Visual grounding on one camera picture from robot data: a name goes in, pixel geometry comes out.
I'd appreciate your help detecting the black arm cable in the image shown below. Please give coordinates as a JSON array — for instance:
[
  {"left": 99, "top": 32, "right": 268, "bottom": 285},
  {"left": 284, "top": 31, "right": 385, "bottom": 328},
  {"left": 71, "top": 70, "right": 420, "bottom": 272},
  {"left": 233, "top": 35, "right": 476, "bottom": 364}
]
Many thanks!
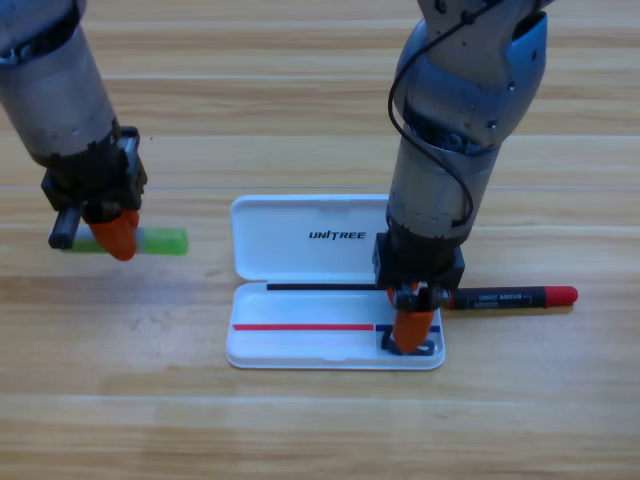
[{"left": 387, "top": 0, "right": 501, "bottom": 230}]

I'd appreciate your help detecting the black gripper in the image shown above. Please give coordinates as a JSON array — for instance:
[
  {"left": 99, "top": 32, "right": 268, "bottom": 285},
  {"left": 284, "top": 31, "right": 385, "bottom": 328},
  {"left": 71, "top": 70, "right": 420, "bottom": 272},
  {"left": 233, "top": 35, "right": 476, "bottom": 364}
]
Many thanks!
[
  {"left": 370, "top": 219, "right": 467, "bottom": 354},
  {"left": 40, "top": 125, "right": 149, "bottom": 263}
]

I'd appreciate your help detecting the green translucent pen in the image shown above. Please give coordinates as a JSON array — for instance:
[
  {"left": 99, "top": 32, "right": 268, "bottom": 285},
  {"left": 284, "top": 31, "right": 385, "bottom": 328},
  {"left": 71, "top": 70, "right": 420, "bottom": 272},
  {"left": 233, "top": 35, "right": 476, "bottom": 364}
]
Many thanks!
[{"left": 62, "top": 227, "right": 190, "bottom": 257}]

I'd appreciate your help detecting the white Unitree pencil case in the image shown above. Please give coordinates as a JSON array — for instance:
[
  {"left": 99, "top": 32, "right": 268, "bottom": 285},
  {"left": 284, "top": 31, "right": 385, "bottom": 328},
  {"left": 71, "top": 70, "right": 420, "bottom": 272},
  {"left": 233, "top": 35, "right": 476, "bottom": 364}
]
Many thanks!
[{"left": 225, "top": 193, "right": 446, "bottom": 371}]

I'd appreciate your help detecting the red black whiteboard marker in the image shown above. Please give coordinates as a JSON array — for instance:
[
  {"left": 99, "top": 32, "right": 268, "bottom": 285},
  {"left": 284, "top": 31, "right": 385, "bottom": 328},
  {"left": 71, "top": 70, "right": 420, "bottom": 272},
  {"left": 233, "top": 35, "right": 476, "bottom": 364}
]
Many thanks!
[{"left": 446, "top": 285, "right": 580, "bottom": 311}]

